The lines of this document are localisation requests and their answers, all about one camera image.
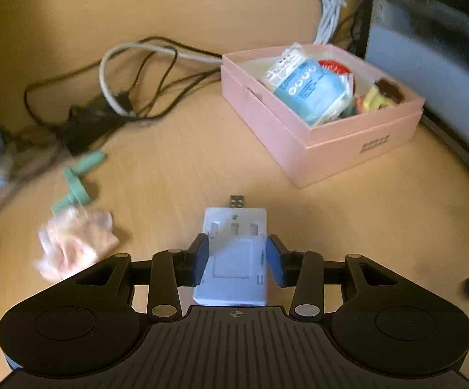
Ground computer case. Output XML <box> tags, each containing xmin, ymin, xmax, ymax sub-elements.
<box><xmin>356</xmin><ymin>0</ymin><xmax>469</xmax><ymax>203</ymax></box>

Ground grey cable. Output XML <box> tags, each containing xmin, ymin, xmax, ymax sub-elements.
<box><xmin>100</xmin><ymin>42</ymin><xmax>223</xmax><ymax>116</ymax></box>

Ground white coiled cable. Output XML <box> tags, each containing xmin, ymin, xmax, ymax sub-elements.
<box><xmin>313</xmin><ymin>0</ymin><xmax>349</xmax><ymax>45</ymax></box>

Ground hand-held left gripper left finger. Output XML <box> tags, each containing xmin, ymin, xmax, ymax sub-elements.
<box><xmin>74</xmin><ymin>233</ymin><xmax>211</xmax><ymax>321</ymax></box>

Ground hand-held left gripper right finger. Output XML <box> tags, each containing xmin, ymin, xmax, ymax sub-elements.
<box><xmin>265</xmin><ymin>234</ymin><xmax>386</xmax><ymax>320</ymax></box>

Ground teal plastic toy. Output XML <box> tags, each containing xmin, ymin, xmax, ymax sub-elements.
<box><xmin>51</xmin><ymin>151</ymin><xmax>109</xmax><ymax>215</ymax></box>

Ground black power adapter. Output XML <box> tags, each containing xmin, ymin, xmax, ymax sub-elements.
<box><xmin>58</xmin><ymin>103</ymin><xmax>126</xmax><ymax>157</ymax></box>

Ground pink cardboard box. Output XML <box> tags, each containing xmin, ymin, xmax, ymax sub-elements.
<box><xmin>220</xmin><ymin>44</ymin><xmax>427</xmax><ymax>189</ymax></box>

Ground pink lace cloth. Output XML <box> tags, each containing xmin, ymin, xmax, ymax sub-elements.
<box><xmin>35</xmin><ymin>206</ymin><xmax>119</xmax><ymax>282</ymax></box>

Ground yellow toy with pink lid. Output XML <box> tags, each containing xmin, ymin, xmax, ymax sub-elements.
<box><xmin>371</xmin><ymin>78</ymin><xmax>405</xmax><ymax>104</ymax></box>

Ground black cables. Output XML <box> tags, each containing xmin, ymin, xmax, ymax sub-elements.
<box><xmin>24</xmin><ymin>36</ymin><xmax>223</xmax><ymax>130</ymax></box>

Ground white plug adapter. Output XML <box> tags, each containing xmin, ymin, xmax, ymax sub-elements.
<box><xmin>193</xmin><ymin>195</ymin><xmax>270</xmax><ymax>308</ymax></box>

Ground blue tissue packet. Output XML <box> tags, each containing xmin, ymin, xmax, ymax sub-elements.
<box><xmin>262</xmin><ymin>42</ymin><xmax>355</xmax><ymax>127</ymax></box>

